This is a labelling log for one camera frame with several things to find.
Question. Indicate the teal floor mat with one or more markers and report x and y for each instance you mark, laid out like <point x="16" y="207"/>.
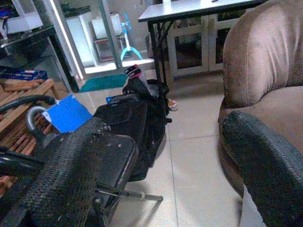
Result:
<point x="104" y="82"/>

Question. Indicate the brown round sofa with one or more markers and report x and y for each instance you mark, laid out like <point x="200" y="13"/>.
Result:
<point x="260" y="59"/>

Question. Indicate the black backpack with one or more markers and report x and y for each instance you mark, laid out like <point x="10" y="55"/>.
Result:
<point x="151" y="91"/>

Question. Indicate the black glossy bar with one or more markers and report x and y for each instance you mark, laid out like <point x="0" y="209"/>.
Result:
<point x="19" y="163"/>

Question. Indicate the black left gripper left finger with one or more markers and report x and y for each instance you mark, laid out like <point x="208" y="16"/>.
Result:
<point x="66" y="170"/>

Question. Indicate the light blue white mop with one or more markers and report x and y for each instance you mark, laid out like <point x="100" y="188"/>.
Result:
<point x="129" y="49"/>

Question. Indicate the light grey pillow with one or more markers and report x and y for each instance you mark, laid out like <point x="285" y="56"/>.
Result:
<point x="252" y="212"/>

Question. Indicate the large black bag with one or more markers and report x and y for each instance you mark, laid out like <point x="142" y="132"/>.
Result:
<point x="132" y="123"/>

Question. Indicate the blue printed carton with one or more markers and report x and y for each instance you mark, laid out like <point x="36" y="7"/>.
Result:
<point x="23" y="74"/>

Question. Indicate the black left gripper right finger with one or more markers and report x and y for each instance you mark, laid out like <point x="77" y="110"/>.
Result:
<point x="272" y="170"/>

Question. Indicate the white table with black legs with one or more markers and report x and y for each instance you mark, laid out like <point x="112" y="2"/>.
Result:
<point x="189" y="9"/>

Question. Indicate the white cabinet with glass doors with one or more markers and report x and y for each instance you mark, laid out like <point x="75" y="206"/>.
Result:
<point x="208" y="47"/>

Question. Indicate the orange white small shoe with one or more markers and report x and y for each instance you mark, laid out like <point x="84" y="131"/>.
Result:
<point x="172" y="105"/>

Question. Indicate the blue white paper box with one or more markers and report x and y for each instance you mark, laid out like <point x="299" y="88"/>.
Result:
<point x="68" y="113"/>

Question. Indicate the black padded metal stool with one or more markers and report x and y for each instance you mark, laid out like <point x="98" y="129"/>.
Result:
<point x="116" y="156"/>

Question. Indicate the wooden slatted rack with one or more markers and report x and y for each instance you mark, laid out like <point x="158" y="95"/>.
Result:
<point x="21" y="132"/>

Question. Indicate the black shelf unit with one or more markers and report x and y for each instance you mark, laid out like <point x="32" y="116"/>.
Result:
<point x="30" y="47"/>

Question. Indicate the grey curved pipe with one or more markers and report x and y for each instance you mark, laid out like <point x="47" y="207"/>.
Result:
<point x="30" y="116"/>

